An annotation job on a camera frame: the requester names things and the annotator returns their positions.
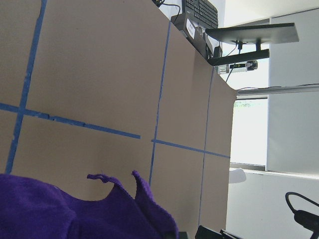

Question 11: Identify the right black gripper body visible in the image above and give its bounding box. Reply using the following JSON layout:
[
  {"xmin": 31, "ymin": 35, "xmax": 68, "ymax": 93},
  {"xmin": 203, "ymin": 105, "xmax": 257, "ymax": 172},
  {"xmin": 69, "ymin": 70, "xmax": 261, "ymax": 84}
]
[{"xmin": 195, "ymin": 225, "xmax": 240, "ymax": 239}]

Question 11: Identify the black keyboard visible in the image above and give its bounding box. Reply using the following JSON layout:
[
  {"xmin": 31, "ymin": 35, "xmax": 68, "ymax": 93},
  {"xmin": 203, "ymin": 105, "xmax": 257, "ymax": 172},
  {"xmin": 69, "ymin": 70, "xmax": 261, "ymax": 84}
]
[{"xmin": 181, "ymin": 0, "xmax": 218, "ymax": 29}]

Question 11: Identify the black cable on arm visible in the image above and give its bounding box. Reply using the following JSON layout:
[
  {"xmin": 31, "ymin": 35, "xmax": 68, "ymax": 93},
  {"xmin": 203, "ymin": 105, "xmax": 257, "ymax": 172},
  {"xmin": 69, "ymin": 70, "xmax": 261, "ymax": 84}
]
[{"xmin": 285, "ymin": 191, "xmax": 319, "ymax": 239}]

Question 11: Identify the small black box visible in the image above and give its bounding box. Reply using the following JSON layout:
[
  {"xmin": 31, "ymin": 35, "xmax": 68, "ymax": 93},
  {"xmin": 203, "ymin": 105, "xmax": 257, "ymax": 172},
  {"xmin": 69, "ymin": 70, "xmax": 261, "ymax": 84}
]
[{"xmin": 170, "ymin": 13, "xmax": 213, "ymax": 60}]

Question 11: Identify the purple microfiber towel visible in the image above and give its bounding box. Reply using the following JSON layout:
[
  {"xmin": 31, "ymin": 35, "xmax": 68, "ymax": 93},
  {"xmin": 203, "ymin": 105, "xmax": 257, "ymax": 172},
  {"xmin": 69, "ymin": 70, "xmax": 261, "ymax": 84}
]
[{"xmin": 0, "ymin": 171, "xmax": 178, "ymax": 239}]

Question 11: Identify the black monitor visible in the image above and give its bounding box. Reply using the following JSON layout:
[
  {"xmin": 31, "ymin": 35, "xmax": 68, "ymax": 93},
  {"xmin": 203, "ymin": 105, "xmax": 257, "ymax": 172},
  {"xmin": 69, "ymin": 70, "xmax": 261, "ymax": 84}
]
[{"xmin": 205, "ymin": 22, "xmax": 299, "ymax": 66}]

